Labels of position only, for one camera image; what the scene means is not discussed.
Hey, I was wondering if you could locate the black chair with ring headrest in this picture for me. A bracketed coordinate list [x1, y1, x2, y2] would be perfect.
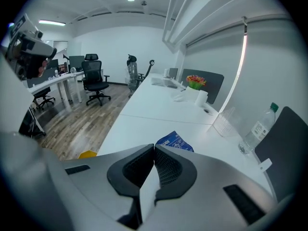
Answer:
[138, 59, 155, 86]

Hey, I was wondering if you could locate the clear plastic container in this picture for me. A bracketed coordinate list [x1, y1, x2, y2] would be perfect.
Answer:
[213, 106, 241, 137]

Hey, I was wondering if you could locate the person's left hand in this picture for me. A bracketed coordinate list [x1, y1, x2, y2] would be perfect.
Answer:
[38, 58, 50, 78]

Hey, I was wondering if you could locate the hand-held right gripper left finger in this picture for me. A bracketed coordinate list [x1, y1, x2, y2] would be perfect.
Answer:
[60, 143, 154, 231]

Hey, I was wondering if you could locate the white paper roll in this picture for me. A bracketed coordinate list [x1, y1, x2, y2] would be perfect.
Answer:
[194, 90, 209, 107]

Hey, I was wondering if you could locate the black mesh chair with headrest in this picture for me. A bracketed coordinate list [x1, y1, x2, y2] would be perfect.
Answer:
[81, 53, 112, 107]

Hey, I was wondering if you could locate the long dark grey partition panel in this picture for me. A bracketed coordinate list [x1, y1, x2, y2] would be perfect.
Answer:
[254, 106, 308, 202]

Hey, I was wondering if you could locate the clear plastic water bottle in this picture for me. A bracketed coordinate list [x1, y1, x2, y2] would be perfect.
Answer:
[238, 102, 279, 155]

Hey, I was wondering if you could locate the grey roller blind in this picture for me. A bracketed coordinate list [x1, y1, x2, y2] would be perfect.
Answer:
[226, 15, 301, 134]
[182, 25, 246, 110]

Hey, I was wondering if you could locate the white pot with colourful flowers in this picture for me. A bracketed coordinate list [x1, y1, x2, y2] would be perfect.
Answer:
[185, 75, 207, 93]

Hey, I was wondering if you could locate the blue packet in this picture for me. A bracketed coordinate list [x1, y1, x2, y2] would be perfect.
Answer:
[155, 130, 194, 153]

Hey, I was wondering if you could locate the dark grey desk partition panel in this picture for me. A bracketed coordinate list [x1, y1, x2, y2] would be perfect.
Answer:
[180, 68, 224, 105]

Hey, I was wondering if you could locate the black monitor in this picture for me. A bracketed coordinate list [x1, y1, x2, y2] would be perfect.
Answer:
[69, 55, 85, 72]

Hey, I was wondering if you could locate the yellow waste bin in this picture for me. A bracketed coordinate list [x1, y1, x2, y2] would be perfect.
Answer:
[78, 150, 98, 159]

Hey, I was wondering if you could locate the black office chair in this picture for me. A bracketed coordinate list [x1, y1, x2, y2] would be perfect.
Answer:
[32, 87, 55, 110]

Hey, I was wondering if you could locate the white partition bracket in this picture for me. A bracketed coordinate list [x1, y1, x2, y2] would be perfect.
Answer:
[258, 158, 272, 172]

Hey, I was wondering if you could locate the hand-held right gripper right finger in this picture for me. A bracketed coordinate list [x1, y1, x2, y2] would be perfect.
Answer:
[144, 144, 277, 231]

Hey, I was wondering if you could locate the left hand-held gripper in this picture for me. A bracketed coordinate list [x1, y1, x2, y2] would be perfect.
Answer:
[4, 13, 58, 81]

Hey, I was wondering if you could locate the plastic wrapped office chair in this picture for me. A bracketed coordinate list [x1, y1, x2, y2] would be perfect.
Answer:
[124, 54, 145, 98]

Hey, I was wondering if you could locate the person's pale shirt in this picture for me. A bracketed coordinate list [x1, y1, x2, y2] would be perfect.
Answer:
[0, 53, 80, 231]

